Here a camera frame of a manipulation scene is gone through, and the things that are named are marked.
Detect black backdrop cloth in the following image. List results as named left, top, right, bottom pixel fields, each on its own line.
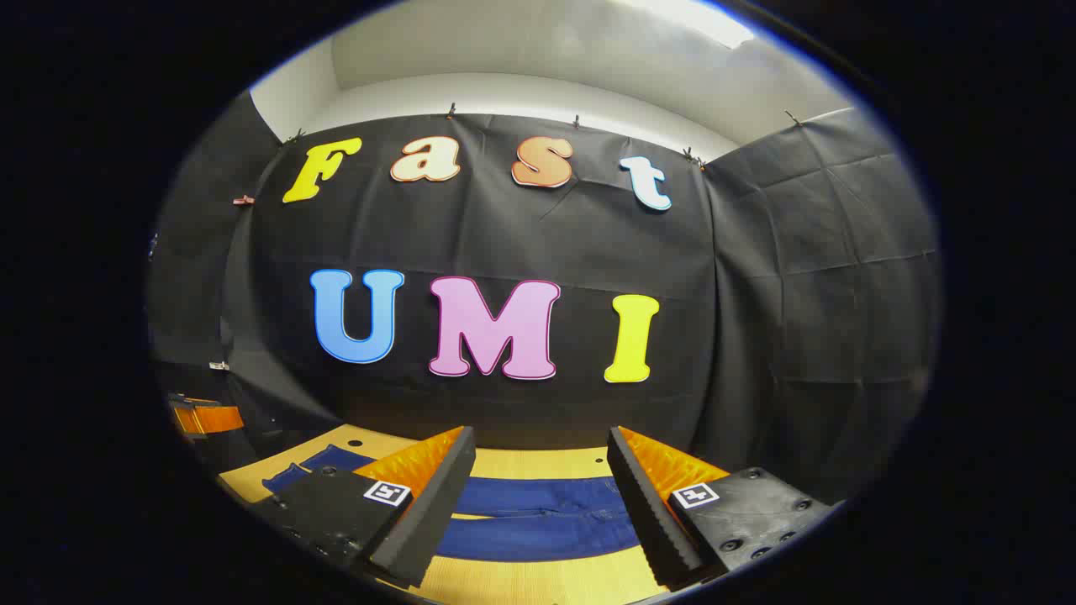
left=145, top=91, right=942, bottom=505

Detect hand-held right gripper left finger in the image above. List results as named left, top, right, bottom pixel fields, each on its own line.
left=251, top=425, right=477, bottom=589

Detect blue denim jeans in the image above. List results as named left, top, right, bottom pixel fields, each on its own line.
left=262, top=444, right=652, bottom=564

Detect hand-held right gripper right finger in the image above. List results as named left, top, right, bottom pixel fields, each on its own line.
left=607, top=425, right=844, bottom=591

